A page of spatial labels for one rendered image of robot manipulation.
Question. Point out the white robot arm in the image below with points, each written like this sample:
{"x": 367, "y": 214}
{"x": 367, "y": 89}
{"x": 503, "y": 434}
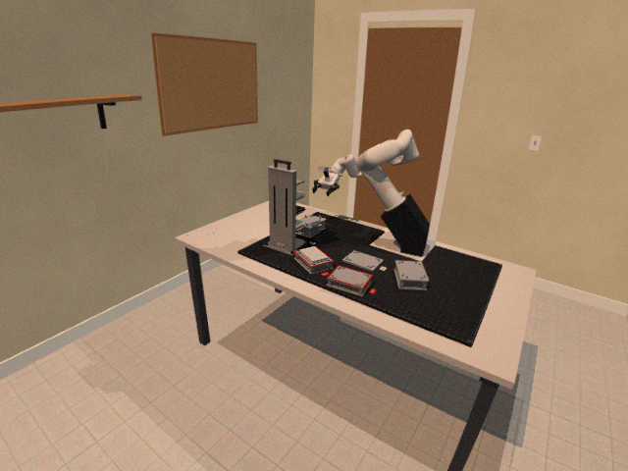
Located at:
{"x": 387, "y": 151}

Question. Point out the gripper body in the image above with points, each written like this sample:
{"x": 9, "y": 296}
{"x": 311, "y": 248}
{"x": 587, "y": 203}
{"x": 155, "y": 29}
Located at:
{"x": 326, "y": 182}

